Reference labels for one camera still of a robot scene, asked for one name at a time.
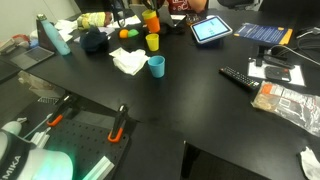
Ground yellow plastic cup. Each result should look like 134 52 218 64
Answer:
142 9 157 20
145 33 159 51

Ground blue plastic cup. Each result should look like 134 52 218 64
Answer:
148 55 165 78

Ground orange plastic cup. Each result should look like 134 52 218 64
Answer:
145 16 160 33

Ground white cloth towel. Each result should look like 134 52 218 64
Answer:
110 48 150 76

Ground green ball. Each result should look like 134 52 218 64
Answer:
128 29 139 38

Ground orange ball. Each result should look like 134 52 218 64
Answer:
119 29 129 39

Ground long black tv remote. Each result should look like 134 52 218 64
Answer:
219 66 260 90

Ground white tablet on stand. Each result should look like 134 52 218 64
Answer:
190 16 233 44

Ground dark blue cloth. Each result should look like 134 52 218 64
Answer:
80 26 109 52

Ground person in red shirt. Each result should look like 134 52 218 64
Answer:
165 0 208 13

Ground black perforated mounting board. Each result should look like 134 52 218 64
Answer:
19 116 131 180

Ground potato chip bag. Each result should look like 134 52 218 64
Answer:
77 12 112 30

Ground teal water bottle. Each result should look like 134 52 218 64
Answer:
37 14 71 55

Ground black remote on white paper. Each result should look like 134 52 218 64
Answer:
247 57 306 87

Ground grey open laptop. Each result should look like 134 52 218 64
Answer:
11 46 54 70

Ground blue and yellow booklet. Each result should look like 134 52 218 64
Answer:
234 23 293 45

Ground clear plastic snack bag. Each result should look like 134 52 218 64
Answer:
251 81 320 137

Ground crumpled white paper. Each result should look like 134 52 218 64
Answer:
298 146 320 180

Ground orange handled clamp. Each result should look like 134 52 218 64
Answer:
47 95 74 127
108 104 128 143

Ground white cable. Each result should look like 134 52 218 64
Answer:
269 44 320 67

